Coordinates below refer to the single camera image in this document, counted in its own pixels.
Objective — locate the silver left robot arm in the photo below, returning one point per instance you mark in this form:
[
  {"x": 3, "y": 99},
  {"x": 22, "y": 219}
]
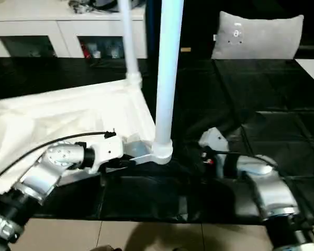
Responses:
[{"x": 42, "y": 172}]

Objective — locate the dark round appliance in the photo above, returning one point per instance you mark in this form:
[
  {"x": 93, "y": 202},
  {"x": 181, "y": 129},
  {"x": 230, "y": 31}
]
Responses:
[{"x": 102, "y": 4}]

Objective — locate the white plastic table top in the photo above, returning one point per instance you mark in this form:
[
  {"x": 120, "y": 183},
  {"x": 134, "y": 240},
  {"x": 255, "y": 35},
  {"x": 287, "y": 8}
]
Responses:
[{"x": 52, "y": 115}]

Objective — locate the white flat board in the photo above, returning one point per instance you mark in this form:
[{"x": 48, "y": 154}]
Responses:
[{"x": 311, "y": 70}]

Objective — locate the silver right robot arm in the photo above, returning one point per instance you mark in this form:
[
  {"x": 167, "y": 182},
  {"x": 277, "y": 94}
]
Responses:
[{"x": 267, "y": 188}]

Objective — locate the black cabinet with gold label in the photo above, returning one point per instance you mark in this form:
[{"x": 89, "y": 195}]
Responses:
[{"x": 199, "y": 26}]

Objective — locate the grey cushion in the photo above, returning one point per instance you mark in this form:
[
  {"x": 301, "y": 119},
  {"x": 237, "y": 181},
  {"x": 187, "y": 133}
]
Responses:
[{"x": 256, "y": 35}]

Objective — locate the white plastic table leg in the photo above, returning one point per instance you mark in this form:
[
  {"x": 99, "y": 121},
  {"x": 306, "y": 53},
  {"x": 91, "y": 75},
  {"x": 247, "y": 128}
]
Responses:
[
  {"x": 167, "y": 63},
  {"x": 130, "y": 36}
]

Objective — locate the white glass-door cabinet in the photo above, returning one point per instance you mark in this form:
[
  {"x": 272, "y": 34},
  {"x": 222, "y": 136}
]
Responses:
[{"x": 42, "y": 29}]

